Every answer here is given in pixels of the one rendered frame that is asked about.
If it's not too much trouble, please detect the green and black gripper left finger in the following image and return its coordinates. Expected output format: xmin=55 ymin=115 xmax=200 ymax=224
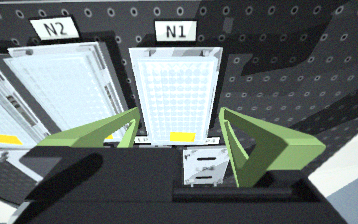
xmin=35 ymin=107 xmax=140 ymax=147

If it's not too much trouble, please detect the black perforated breadboard plate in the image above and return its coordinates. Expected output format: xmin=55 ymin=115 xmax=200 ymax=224
xmin=0 ymin=0 xmax=358 ymax=187

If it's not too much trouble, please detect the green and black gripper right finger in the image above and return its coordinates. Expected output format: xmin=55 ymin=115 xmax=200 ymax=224
xmin=219 ymin=107 xmax=326 ymax=187

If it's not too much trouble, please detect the white rectangular plate with corner pegs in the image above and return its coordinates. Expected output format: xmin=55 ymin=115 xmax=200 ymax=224
xmin=0 ymin=148 xmax=43 ymax=185

